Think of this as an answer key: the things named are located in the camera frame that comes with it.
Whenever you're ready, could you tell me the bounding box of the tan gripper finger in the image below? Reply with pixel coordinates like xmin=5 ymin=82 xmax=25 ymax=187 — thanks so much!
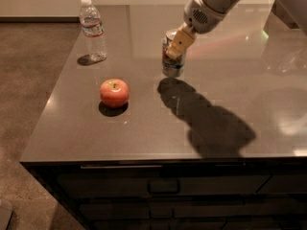
xmin=166 ymin=23 xmax=196 ymax=59

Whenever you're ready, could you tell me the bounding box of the white green 7up can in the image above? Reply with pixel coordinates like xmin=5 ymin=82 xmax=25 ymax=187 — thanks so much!
xmin=162 ymin=29 xmax=185 ymax=78

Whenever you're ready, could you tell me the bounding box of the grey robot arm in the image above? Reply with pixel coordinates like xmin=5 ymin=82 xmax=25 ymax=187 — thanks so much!
xmin=166 ymin=0 xmax=307 ymax=59

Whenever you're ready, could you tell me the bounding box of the red apple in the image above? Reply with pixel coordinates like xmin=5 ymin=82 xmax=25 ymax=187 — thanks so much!
xmin=100 ymin=79 xmax=130 ymax=108

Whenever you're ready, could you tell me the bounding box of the clear plastic water bottle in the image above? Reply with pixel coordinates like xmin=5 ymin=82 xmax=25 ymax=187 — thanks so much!
xmin=79 ymin=0 xmax=107 ymax=62

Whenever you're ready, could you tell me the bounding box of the dark cabinet with drawers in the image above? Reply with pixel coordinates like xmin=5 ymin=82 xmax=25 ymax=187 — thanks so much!
xmin=22 ymin=160 xmax=307 ymax=230

